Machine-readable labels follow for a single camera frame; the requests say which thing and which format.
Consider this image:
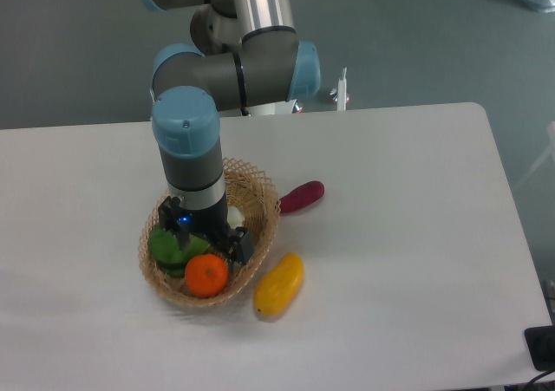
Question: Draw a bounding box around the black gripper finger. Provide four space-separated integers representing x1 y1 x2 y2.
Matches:
160 221 190 251
212 225 254 273

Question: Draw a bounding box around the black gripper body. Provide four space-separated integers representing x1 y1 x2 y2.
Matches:
157 196 229 240

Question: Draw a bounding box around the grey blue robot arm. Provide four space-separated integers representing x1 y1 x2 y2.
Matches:
143 0 321 264

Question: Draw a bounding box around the woven wicker basket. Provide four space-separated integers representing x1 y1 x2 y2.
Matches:
139 158 280 308

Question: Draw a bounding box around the green leafy vegetable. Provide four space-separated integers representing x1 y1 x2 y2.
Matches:
147 225 211 278

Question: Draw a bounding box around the white garlic bulb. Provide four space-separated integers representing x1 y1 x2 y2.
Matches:
227 206 245 229

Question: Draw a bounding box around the orange fruit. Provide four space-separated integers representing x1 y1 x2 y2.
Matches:
185 254 229 298

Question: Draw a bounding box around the yellow mango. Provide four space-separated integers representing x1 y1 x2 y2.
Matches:
253 252 304 317

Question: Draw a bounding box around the purple sweet potato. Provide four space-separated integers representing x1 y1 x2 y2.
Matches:
280 180 325 214

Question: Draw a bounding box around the black device at table edge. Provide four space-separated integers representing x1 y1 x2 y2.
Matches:
524 325 554 371

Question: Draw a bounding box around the white table leg post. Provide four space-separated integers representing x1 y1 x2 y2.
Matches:
330 67 350 111

